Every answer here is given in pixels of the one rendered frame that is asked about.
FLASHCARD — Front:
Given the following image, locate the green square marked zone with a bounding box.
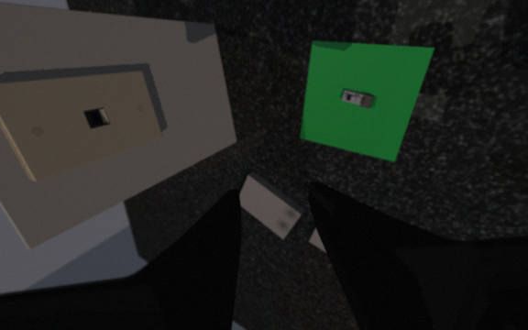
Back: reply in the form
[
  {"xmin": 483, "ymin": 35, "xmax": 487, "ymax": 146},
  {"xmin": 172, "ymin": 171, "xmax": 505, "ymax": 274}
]
[{"xmin": 300, "ymin": 40, "xmax": 435, "ymax": 162}]

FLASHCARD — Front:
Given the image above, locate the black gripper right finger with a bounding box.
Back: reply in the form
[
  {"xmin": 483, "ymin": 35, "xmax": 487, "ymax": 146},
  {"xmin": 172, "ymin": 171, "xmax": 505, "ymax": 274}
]
[{"xmin": 309, "ymin": 181, "xmax": 528, "ymax": 330}]

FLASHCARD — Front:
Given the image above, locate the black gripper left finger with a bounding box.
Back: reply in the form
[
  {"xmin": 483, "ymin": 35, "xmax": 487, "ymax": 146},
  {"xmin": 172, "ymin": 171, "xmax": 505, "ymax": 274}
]
[{"xmin": 0, "ymin": 189, "xmax": 242, "ymax": 330}]

